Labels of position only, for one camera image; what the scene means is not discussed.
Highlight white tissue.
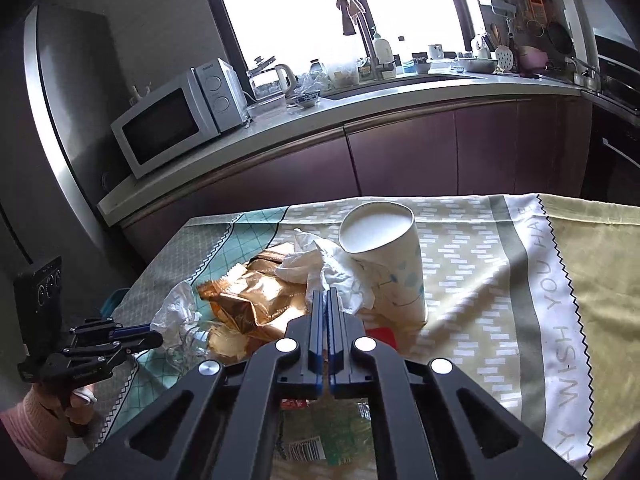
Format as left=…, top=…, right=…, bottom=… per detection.
left=275, top=228, right=376, bottom=313

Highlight metal kitchen faucet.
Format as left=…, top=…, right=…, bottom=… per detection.
left=336, top=0, right=397, bottom=81

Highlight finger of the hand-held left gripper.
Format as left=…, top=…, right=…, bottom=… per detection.
left=37, top=344, right=135, bottom=397
left=70, top=316, right=164, bottom=352

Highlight pink pot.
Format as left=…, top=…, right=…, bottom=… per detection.
left=517, top=45, right=551, bottom=74

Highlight patterned yellow green tablecloth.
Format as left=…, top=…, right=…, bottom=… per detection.
left=97, top=194, right=640, bottom=480

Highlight glass kettle white handle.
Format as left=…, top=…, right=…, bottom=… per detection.
left=247, top=62, right=298, bottom=104

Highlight clear plastic bags on counter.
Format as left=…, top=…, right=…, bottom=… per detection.
left=297, top=62, right=332, bottom=94

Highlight gold foil snack wrapper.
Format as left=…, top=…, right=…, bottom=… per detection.
left=196, top=242, right=313, bottom=350

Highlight white dotted paper cup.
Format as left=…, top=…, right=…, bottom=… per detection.
left=339, top=201, right=429, bottom=330

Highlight silver refrigerator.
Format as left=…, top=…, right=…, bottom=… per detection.
left=0, top=2, right=151, bottom=311

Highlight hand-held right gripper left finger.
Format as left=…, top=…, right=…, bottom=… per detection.
left=62, top=289, right=329, bottom=480

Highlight clear plastic bag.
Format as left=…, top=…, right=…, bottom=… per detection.
left=149, top=281, right=203, bottom=341

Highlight kitchen window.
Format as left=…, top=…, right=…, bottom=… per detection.
left=196, top=0, right=477, bottom=97

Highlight dark purple base cabinet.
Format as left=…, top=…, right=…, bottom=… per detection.
left=120, top=96, right=594, bottom=263

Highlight green snack packet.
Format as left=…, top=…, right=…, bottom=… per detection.
left=272, top=397, right=377, bottom=466

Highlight black built-in oven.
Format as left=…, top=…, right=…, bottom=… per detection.
left=581, top=35, right=640, bottom=202

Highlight kitchen sink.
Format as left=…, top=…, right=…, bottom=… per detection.
left=324, top=74, right=482, bottom=101

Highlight hanging black frying pan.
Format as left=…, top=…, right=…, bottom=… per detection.
left=547, top=20, right=575, bottom=56

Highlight white microwave oven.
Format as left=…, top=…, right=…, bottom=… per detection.
left=110, top=57, right=251, bottom=180

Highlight person's left hand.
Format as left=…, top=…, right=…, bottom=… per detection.
left=59, top=382, right=97, bottom=434

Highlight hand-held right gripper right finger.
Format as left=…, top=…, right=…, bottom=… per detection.
left=327, top=289, right=585, bottom=480

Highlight white soap pump bottle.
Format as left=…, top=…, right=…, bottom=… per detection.
left=371, top=32, right=396, bottom=69

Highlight person's left forearm pink sleeve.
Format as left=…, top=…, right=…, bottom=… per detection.
left=0, top=389, right=75, bottom=467

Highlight light kitchen countertop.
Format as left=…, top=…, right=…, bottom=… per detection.
left=97, top=71, right=597, bottom=228

